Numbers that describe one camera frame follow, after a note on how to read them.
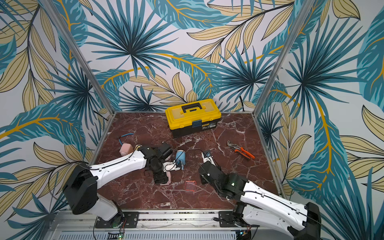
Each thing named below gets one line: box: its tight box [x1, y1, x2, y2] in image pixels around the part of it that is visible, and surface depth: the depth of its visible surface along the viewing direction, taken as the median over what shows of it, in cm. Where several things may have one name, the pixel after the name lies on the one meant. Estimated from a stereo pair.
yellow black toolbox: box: [164, 99, 222, 139], surface depth 99 cm
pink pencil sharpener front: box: [119, 143, 134, 156], surface depth 94 cm
